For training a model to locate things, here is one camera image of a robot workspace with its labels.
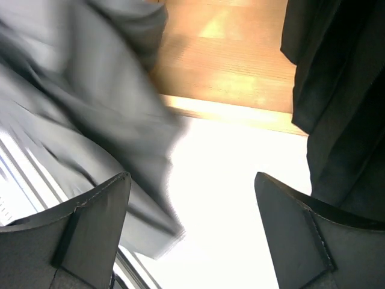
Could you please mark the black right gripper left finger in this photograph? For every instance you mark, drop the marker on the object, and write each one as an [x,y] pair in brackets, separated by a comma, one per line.
[71,245]

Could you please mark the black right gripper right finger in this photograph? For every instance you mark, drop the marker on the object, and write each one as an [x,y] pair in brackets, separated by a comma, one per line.
[316,245]

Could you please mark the grey pleated skirt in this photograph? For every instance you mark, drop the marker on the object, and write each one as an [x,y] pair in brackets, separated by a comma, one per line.
[76,93]

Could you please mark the black garment on rack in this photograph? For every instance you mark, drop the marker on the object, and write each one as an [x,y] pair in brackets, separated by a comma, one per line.
[338,99]

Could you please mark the wooden clothes rack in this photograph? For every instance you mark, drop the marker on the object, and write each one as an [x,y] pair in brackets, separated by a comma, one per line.
[222,60]

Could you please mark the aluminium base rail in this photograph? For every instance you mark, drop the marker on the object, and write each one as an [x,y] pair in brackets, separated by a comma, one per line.
[27,188]

